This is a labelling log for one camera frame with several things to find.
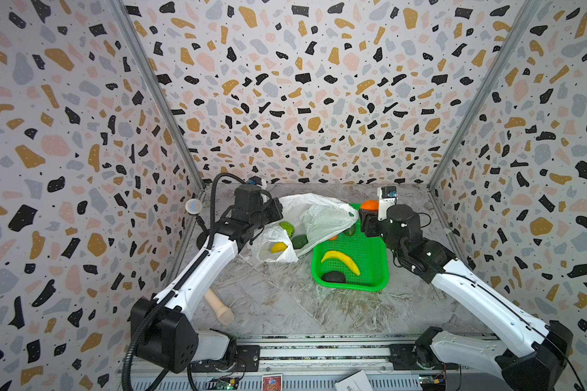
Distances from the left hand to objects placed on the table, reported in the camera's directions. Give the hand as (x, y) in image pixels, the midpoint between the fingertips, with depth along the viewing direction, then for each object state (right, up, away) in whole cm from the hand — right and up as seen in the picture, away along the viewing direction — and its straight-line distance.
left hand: (284, 200), depth 78 cm
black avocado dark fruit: (+17, -27, +8) cm, 33 cm away
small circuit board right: (+44, -54, -6) cm, 70 cm away
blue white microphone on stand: (-29, -2, 0) cm, 29 cm away
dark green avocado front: (+4, -15, +17) cm, 24 cm away
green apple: (0, -10, +20) cm, 23 cm away
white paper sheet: (+21, -50, -11) cm, 55 cm away
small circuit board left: (-17, -53, -8) cm, 56 cm away
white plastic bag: (+10, -6, +17) cm, 21 cm away
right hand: (+25, -2, -5) cm, 26 cm away
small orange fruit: (+16, -13, +6) cm, 21 cm away
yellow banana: (+21, -21, +16) cm, 34 cm away
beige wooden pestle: (-19, -37, 0) cm, 42 cm away
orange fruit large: (+26, -1, -8) cm, 27 cm away
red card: (-2, -52, -9) cm, 53 cm away
